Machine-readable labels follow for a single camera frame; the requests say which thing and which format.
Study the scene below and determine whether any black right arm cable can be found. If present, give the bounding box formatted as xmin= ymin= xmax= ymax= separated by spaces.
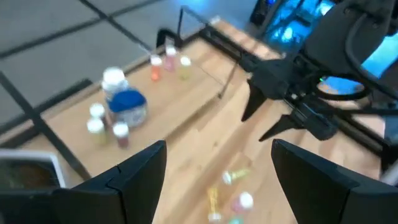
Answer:
xmin=312 ymin=12 xmax=398 ymax=103

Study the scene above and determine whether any white plant pot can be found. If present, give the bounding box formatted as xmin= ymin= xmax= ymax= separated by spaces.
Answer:
xmin=0 ymin=148 xmax=67 ymax=191

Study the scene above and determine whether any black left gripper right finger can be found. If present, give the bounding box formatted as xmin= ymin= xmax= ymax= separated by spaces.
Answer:
xmin=271 ymin=139 xmax=398 ymax=224

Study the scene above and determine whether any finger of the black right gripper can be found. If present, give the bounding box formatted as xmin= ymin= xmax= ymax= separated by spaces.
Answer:
xmin=241 ymin=80 xmax=267 ymax=122
xmin=259 ymin=115 xmax=304 ymax=142

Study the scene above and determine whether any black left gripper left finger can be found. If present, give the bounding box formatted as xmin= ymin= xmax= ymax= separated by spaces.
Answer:
xmin=0 ymin=140 xmax=167 ymax=224

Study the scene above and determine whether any pink vial white cap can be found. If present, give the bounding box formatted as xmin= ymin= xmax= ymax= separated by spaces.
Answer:
xmin=230 ymin=191 xmax=255 ymax=215
xmin=164 ymin=45 xmax=178 ymax=73

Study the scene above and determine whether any red vial white cap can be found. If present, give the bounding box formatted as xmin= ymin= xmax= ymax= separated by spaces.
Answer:
xmin=111 ymin=121 xmax=131 ymax=149
xmin=89 ymin=102 xmax=108 ymax=125

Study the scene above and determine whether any wooden shelf black metal frame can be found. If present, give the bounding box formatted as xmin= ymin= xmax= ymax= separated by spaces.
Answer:
xmin=0 ymin=6 xmax=240 ymax=181

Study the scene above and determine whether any blue-lidded white jar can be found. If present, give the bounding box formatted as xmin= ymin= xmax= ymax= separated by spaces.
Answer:
xmin=107 ymin=88 xmax=149 ymax=128

